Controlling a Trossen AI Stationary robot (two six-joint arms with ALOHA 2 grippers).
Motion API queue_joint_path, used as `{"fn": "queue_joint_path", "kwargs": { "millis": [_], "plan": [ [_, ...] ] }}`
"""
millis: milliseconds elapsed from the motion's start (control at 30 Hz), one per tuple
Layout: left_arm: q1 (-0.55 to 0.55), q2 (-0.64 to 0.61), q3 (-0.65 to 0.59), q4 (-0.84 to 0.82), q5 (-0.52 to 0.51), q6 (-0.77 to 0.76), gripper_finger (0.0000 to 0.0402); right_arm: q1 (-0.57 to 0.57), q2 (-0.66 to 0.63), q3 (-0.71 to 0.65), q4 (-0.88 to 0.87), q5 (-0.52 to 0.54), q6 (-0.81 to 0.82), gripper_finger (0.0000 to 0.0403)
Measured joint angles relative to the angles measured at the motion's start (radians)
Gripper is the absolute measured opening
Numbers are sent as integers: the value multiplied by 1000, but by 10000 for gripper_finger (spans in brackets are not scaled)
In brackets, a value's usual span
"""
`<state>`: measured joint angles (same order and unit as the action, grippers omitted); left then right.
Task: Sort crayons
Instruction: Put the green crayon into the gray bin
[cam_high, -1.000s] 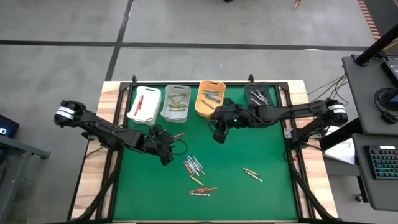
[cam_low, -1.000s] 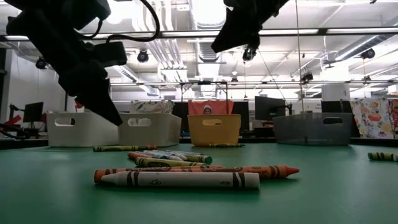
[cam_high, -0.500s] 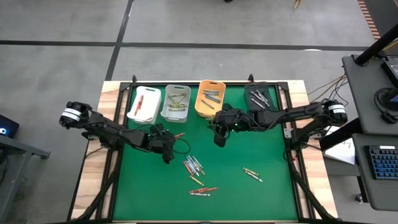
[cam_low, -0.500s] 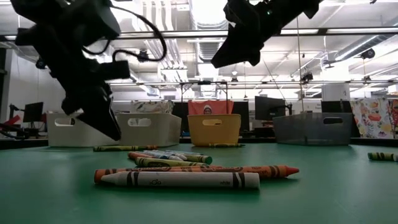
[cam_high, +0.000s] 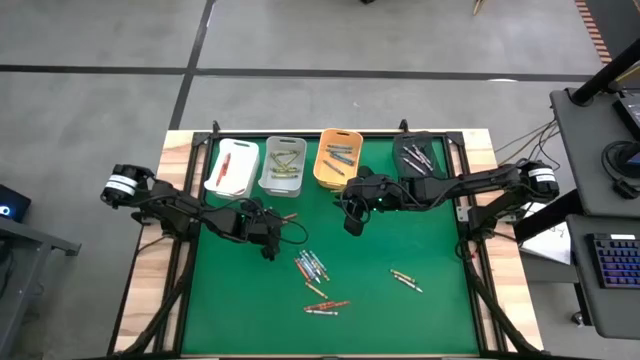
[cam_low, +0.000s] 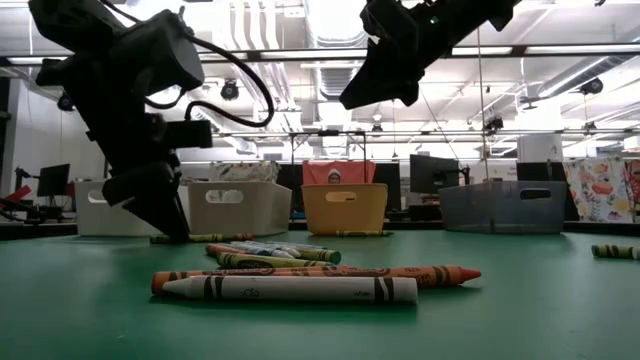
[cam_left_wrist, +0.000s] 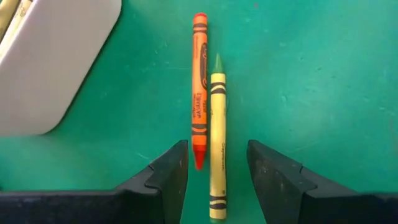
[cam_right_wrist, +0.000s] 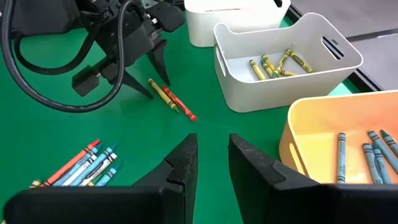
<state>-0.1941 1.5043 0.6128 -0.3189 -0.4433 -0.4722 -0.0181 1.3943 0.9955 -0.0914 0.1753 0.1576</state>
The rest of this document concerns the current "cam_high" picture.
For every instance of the blue crayon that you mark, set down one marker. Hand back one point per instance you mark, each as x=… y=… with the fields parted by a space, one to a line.
x=340 y=146
x=340 y=151
x=318 y=260
x=344 y=159
x=333 y=168
x=309 y=260

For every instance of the dark grey plastic bin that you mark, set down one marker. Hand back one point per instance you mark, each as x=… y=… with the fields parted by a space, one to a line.
x=435 y=167

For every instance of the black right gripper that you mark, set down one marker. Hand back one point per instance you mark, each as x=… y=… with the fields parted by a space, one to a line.
x=380 y=192

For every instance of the black laptop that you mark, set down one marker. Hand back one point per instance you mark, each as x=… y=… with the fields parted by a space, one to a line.
x=631 y=112

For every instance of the black pole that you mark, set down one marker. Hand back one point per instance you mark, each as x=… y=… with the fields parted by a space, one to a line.
x=605 y=75

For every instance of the black cart leg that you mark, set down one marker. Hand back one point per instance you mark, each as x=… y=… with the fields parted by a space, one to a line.
x=542 y=216

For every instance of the black backlit keyboard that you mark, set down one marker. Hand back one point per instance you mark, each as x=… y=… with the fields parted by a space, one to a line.
x=617 y=260

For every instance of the white crayon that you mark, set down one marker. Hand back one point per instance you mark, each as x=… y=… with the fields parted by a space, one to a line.
x=412 y=153
x=310 y=270
x=414 y=166
x=321 y=312
x=408 y=284
x=423 y=157

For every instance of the red crayon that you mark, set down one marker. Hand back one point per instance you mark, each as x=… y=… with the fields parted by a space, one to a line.
x=226 y=162
x=240 y=192
x=222 y=172

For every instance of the grey cart desk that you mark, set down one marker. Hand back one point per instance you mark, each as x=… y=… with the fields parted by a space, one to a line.
x=580 y=300
x=585 y=160

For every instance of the light grey plastic bin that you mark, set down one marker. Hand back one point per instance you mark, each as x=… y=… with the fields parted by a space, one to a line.
x=282 y=187

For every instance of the black floor mat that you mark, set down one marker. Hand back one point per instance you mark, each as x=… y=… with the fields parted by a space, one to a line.
x=620 y=20

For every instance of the white plastic bin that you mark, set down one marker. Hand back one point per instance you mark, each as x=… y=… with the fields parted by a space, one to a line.
x=245 y=165

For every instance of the black aluminium table frame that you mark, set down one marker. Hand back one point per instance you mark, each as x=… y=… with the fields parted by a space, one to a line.
x=201 y=138

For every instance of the wooden stick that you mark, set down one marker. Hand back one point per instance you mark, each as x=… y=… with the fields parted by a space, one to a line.
x=479 y=6

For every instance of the white paper sheet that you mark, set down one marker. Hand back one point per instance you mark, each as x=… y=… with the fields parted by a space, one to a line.
x=550 y=245

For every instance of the grey metal stand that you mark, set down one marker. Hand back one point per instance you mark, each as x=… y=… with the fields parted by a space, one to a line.
x=30 y=240

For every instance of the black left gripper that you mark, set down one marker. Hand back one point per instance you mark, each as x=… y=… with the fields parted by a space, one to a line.
x=250 y=222

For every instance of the white bracket plate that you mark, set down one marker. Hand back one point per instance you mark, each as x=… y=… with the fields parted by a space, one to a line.
x=462 y=213

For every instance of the orange plastic bin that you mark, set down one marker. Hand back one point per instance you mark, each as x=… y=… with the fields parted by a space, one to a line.
x=350 y=177

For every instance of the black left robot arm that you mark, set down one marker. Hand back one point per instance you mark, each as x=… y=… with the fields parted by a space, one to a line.
x=170 y=205

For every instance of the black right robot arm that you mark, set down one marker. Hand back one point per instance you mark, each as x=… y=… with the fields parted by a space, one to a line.
x=475 y=182

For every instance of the yellow green crayon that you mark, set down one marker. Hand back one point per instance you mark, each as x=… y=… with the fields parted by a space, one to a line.
x=316 y=290
x=285 y=176
x=295 y=160

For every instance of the orange crayon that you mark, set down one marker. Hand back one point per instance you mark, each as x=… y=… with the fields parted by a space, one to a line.
x=301 y=270
x=291 y=217
x=315 y=307
x=337 y=304

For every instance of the black device with blue light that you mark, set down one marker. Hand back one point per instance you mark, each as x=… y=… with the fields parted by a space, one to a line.
x=17 y=200

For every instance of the black headphones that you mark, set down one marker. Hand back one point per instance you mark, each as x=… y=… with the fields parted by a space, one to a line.
x=625 y=190

